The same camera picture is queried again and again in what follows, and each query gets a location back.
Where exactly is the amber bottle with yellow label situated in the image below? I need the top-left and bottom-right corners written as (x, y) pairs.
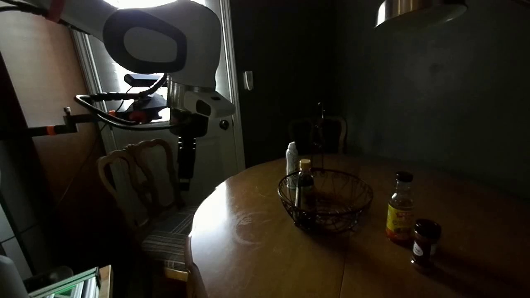
top-left (384, 169), bottom-right (415, 245)

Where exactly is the white light switch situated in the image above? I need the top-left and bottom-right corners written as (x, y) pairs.
top-left (241, 68), bottom-right (256, 93)

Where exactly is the white door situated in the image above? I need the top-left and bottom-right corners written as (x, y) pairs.
top-left (73, 0), bottom-right (248, 191)

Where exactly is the black looped cable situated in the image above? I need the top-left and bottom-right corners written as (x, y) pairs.
top-left (73, 73), bottom-right (169, 129)

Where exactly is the dark bottle with yellow cap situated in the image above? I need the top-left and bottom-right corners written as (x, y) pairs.
top-left (294, 158), bottom-right (318, 215)

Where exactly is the metal hanging lamp shade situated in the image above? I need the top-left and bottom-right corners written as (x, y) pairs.
top-left (374, 0), bottom-right (470, 32)

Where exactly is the small dark jar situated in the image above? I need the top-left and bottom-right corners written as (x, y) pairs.
top-left (409, 217), bottom-right (444, 273)

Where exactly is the carved wooden chair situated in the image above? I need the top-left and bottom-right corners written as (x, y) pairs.
top-left (96, 138), bottom-right (195, 285)
top-left (285, 115), bottom-right (349, 158)

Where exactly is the brown wooden panel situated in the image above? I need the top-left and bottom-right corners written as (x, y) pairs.
top-left (0, 9), bottom-right (107, 222)

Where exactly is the dark wire basket with handle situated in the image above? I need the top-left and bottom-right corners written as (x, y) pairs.
top-left (275, 101), bottom-right (376, 235)

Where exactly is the wooden crate with green contents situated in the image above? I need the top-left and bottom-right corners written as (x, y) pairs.
top-left (26, 264), bottom-right (114, 298)

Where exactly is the white spray bottle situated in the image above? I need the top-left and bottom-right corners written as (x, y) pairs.
top-left (283, 139), bottom-right (301, 192)

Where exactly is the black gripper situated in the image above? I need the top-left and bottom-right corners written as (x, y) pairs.
top-left (169, 110), bottom-right (210, 192)

